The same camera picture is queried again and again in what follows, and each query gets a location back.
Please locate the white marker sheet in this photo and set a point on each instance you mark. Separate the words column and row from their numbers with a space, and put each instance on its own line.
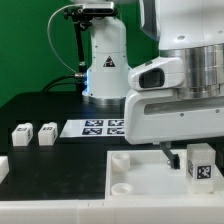
column 93, row 128

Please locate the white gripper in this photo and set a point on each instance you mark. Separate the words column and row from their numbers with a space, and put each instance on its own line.
column 156, row 116

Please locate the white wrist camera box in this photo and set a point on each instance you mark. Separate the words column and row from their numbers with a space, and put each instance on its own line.
column 159, row 73

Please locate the black camera on stand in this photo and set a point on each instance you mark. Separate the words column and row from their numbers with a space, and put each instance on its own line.
column 82, row 19

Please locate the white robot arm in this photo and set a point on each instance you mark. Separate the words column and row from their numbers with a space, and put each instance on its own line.
column 180, row 94

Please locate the white frame wall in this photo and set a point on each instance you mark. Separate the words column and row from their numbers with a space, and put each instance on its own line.
column 16, row 209

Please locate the white square tabletop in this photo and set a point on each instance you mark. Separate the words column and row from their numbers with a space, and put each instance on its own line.
column 139, row 174

